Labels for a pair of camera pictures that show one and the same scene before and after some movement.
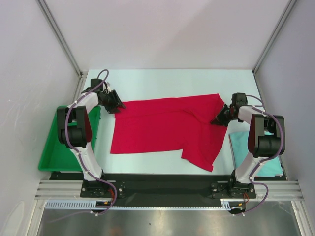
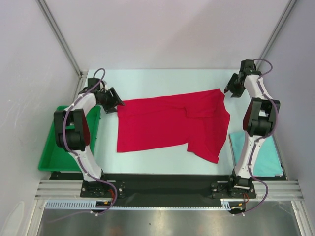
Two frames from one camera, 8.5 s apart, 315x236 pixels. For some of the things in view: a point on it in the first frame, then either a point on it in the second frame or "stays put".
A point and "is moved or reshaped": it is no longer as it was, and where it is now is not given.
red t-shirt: (182, 124) is moved or reshaped
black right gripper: (224, 114) -> (236, 85)
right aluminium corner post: (279, 24) stays put
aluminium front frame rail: (64, 189) stays put
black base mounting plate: (168, 189) stays put
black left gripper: (116, 103) stays put
